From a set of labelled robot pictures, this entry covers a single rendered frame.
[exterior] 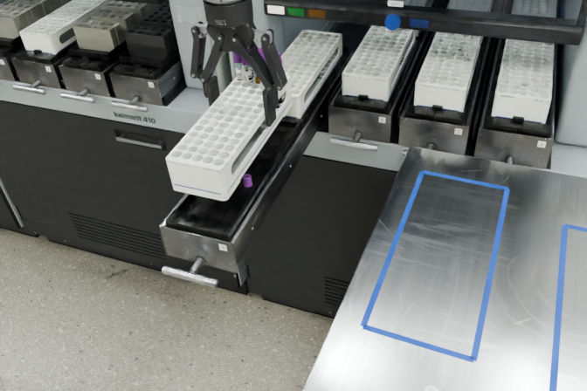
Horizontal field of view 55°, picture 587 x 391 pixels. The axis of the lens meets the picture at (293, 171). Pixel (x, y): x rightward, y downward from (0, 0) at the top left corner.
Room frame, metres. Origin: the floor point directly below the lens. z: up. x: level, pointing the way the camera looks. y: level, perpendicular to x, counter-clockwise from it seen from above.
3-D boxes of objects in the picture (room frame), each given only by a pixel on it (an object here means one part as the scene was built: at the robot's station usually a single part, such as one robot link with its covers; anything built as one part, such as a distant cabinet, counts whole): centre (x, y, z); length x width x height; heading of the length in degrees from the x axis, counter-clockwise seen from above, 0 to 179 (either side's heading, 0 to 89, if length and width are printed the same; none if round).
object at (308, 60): (1.11, -0.04, 0.83); 0.30 x 0.10 x 0.06; 156
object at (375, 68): (1.15, -0.22, 0.83); 0.30 x 0.10 x 0.06; 156
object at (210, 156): (0.82, 0.09, 0.89); 0.30 x 0.10 x 0.06; 156
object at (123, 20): (1.40, 0.44, 0.85); 0.12 x 0.02 x 0.06; 66
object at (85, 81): (1.56, 0.37, 0.78); 0.73 x 0.14 x 0.09; 156
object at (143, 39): (1.28, 0.33, 0.85); 0.12 x 0.02 x 0.06; 67
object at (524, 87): (1.03, -0.50, 0.83); 0.30 x 0.10 x 0.06; 156
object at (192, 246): (0.95, 0.04, 0.78); 0.73 x 0.14 x 0.09; 156
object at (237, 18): (0.85, 0.08, 1.07); 0.08 x 0.07 x 0.09; 66
